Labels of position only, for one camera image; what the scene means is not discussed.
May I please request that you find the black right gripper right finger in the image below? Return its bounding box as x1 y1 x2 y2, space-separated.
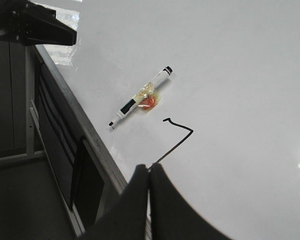
149 163 229 240

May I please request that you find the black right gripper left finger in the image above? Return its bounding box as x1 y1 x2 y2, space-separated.
78 164 149 240

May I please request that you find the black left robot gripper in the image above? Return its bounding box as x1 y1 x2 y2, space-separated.
0 0 77 47

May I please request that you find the white whiteboard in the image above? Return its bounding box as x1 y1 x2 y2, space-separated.
44 0 300 240

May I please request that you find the grey metal table frame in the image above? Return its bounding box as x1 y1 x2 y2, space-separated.
0 47 82 240

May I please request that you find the aluminium whiteboard frame rail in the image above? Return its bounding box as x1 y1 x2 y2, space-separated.
34 45 127 194

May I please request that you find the white black whiteboard marker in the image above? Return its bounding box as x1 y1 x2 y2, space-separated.
108 66 173 129

